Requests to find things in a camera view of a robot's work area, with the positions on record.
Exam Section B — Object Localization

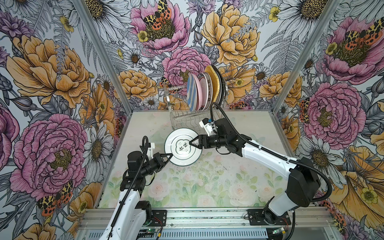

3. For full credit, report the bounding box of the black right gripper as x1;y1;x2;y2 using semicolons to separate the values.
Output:
189;134;228;149

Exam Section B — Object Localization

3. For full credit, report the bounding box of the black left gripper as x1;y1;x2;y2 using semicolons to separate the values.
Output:
140;152;173;176

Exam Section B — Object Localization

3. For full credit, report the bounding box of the white plate with black rings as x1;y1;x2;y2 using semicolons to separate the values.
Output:
165;128;202;167

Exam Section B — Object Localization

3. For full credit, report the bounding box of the blue white striped plate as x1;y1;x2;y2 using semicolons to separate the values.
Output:
187;74;197;112

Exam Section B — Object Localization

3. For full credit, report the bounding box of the pink round plate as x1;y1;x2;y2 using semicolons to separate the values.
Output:
192;74;203;111

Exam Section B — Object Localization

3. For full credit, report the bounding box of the green red rimmed white plate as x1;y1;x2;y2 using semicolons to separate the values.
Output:
200;73;211;110

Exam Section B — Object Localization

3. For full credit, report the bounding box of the yellow woven square tray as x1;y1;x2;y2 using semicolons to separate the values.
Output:
205;65;222;104

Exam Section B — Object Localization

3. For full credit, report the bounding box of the white plate with colored dots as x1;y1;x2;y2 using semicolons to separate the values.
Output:
204;73;213;109

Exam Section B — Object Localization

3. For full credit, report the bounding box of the orange sunburst white plate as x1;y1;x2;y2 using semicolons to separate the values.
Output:
217;71;225;106

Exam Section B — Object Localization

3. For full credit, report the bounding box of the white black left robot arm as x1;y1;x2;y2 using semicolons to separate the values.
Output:
100;151;173;240

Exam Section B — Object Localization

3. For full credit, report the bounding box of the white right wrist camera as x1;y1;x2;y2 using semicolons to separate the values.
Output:
199;118;217;137

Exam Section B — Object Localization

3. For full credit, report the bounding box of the steel wire dish rack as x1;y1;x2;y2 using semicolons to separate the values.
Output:
163;84;211;135

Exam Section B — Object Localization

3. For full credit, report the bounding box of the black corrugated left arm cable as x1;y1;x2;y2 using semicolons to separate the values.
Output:
106;135;151;240

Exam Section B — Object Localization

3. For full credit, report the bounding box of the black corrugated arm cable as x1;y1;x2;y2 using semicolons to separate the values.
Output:
106;135;151;240
209;102;333;203

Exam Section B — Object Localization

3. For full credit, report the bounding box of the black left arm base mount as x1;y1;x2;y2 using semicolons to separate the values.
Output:
135;201;168;227

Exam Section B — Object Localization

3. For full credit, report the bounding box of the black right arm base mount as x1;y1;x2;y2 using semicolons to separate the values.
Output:
243;207;292;226

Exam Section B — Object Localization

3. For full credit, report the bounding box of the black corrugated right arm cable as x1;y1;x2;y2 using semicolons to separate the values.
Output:
209;102;333;203

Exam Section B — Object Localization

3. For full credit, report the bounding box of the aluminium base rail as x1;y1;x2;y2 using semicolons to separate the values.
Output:
80;206;337;240

